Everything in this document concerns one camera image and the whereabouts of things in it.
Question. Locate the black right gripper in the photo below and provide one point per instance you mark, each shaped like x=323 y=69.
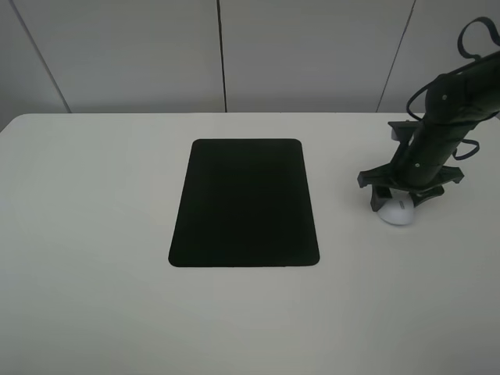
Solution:
x=417 y=166

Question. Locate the white computer mouse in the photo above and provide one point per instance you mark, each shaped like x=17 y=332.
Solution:
x=398 y=211

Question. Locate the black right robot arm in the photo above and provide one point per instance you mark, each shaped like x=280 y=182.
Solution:
x=455 y=104

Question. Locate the black rectangular mouse pad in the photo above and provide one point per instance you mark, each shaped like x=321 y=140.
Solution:
x=245 y=203

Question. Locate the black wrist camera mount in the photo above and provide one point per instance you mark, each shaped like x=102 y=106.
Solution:
x=402 y=131

